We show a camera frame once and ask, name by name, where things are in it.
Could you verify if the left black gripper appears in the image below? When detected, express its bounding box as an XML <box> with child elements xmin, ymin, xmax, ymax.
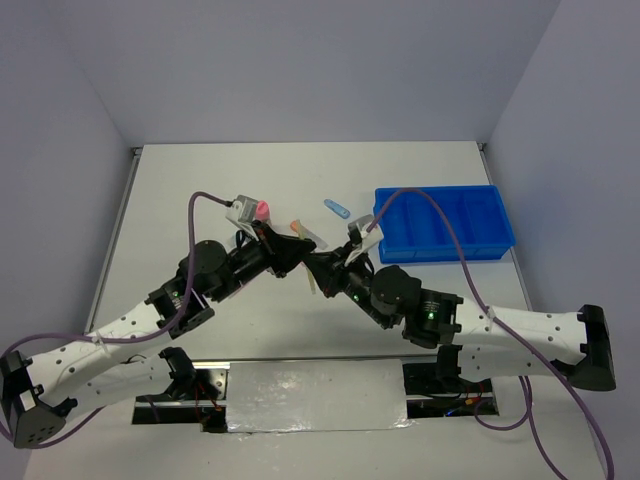
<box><xmin>210</xmin><ymin>220</ymin><xmax>316</xmax><ymax>303</ymax></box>

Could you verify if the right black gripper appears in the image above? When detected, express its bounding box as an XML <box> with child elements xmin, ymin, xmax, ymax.
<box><xmin>304</xmin><ymin>239</ymin><xmax>393</xmax><ymax>328</ymax></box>

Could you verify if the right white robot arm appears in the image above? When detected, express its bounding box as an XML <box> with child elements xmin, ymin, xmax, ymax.
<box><xmin>304</xmin><ymin>248</ymin><xmax>616</xmax><ymax>391</ymax></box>

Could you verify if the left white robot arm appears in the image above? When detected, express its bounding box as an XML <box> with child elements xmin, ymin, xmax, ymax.
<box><xmin>1</xmin><ymin>221</ymin><xmax>316</xmax><ymax>449</ymax></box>

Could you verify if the orange capped clear tube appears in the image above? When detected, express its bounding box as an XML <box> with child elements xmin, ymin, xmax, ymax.
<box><xmin>290</xmin><ymin>219</ymin><xmax>328</xmax><ymax>250</ymax></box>

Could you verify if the pink capped glue bottle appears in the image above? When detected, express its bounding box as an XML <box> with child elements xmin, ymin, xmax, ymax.
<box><xmin>255</xmin><ymin>200</ymin><xmax>271</xmax><ymax>224</ymax></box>

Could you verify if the light blue eraser stick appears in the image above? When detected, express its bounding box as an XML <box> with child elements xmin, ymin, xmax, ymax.
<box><xmin>324</xmin><ymin>199</ymin><xmax>351</xmax><ymax>219</ymax></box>

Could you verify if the blue divided plastic bin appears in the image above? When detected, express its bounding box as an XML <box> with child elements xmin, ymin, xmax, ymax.
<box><xmin>373</xmin><ymin>185</ymin><xmax>516</xmax><ymax>264</ymax></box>

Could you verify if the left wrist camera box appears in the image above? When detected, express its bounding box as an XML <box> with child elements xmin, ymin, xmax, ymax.
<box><xmin>225</xmin><ymin>195</ymin><xmax>259</xmax><ymax>228</ymax></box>

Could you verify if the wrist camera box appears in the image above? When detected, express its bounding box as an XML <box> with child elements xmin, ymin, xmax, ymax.
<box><xmin>225</xmin><ymin>195</ymin><xmax>259</xmax><ymax>228</ymax></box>
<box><xmin>345</xmin><ymin>215</ymin><xmax>384</xmax><ymax>265</ymax></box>

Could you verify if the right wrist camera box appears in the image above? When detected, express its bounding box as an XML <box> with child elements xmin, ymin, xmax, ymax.
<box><xmin>345</xmin><ymin>215</ymin><xmax>384</xmax><ymax>265</ymax></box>

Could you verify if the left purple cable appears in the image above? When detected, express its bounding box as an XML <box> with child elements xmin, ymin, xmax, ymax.
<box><xmin>0</xmin><ymin>191</ymin><xmax>236</xmax><ymax>446</ymax></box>

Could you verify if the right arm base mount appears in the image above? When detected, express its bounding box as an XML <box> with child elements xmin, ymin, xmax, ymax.
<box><xmin>402</xmin><ymin>361</ymin><xmax>498</xmax><ymax>420</ymax></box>

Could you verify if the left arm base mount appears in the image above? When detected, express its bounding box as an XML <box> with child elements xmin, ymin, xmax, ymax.
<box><xmin>131</xmin><ymin>347</ymin><xmax>229</xmax><ymax>434</ymax></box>

